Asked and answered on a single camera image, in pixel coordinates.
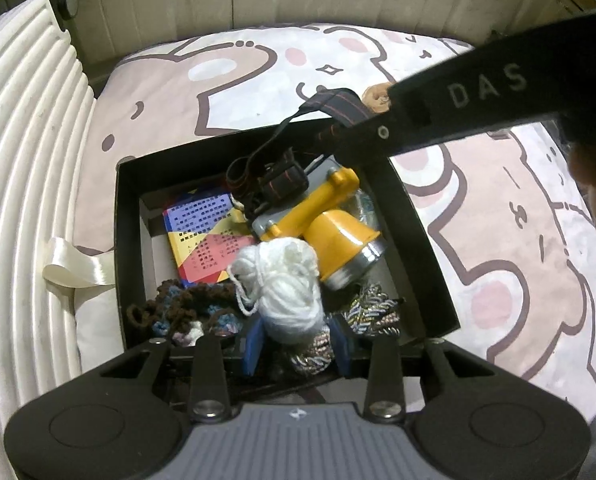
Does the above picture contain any colourful puzzle box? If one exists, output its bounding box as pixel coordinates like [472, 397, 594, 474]
[162, 189, 259, 289]

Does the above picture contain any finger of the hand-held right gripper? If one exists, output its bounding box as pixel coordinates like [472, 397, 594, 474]
[334, 87, 441, 167]

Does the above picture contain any dark crochet yarn piece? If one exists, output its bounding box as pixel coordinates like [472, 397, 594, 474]
[126, 280, 251, 347]

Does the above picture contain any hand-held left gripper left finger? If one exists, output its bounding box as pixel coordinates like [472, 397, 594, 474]
[98, 319, 266, 423]

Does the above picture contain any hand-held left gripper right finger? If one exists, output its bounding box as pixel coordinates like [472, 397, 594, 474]
[329, 317, 500, 423]

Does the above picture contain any printed cartoon blanket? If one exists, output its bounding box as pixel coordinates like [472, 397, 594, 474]
[75, 22, 596, 418]

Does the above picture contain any silver braided cord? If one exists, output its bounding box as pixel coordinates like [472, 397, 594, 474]
[285, 284, 406, 376]

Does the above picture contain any white yarn ball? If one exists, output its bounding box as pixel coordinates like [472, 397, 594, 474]
[229, 236, 325, 345]

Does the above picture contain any black cardboard box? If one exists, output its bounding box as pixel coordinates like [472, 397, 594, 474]
[114, 117, 461, 361]

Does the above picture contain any brown rose-shaped ornament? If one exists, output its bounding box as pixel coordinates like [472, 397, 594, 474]
[362, 82, 395, 114]

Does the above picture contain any white teal patterned pouch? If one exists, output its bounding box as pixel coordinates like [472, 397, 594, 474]
[349, 189, 380, 233]

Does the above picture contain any cream satin ribbon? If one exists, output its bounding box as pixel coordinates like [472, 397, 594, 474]
[42, 237, 117, 292]

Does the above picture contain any yellow headlamp with black strap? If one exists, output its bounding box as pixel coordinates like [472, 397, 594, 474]
[225, 87, 385, 292]

